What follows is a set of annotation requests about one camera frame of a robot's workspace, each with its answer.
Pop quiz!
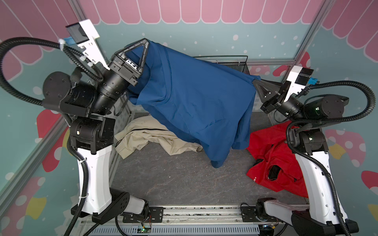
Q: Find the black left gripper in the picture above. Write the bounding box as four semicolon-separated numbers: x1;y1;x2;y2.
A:
90;39;150;117

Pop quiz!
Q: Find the navy blue jacket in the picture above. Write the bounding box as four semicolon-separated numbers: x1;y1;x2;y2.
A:
129;42;260;168

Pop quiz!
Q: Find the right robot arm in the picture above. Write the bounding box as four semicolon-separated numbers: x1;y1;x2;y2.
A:
254;80;376;236

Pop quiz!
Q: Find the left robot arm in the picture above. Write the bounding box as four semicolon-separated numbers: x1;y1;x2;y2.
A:
42;39;150;225

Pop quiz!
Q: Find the red jacket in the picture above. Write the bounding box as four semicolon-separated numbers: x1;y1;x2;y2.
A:
247;122;308;198

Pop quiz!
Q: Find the cream beige jacket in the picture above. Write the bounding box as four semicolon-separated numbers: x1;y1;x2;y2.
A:
115;115;203;159

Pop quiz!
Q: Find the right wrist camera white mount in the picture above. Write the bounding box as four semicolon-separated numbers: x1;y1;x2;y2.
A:
284;65;318;102

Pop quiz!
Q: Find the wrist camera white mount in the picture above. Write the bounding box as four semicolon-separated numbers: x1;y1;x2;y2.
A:
284;65;318;102
66;19;110;70

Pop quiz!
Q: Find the black wire mesh basket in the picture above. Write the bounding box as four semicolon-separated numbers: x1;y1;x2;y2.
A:
195;55;250;75

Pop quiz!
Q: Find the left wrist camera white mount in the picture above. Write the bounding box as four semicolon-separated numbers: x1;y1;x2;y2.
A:
66;19;110;70

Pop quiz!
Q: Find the left black corrugated cable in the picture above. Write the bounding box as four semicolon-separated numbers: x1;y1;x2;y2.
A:
0;36;104;236

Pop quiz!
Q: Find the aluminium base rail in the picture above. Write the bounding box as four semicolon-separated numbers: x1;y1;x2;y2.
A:
76;203;291;236

